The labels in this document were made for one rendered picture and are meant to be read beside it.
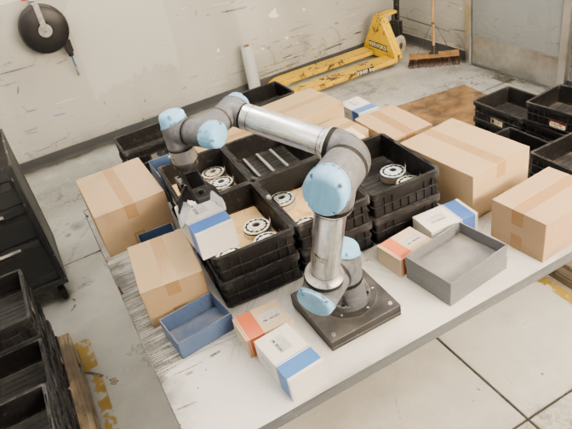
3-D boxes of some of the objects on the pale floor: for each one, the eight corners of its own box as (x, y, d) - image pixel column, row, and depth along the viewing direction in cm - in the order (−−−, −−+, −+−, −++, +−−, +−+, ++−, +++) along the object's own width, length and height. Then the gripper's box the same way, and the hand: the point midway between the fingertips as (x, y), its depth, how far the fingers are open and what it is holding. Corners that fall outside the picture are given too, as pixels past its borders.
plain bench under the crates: (589, 363, 240) (614, 228, 202) (248, 586, 191) (196, 464, 152) (368, 205, 364) (358, 103, 326) (128, 315, 315) (82, 210, 276)
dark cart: (77, 298, 335) (10, 165, 286) (-2, 333, 321) (-86, 199, 272) (60, 249, 382) (1, 128, 332) (-9, 277, 368) (-82, 155, 319)
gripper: (209, 143, 172) (225, 198, 183) (148, 167, 166) (168, 222, 177) (220, 153, 166) (235, 210, 176) (157, 178, 160) (176, 235, 171)
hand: (204, 220), depth 175 cm, fingers closed on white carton, 14 cm apart
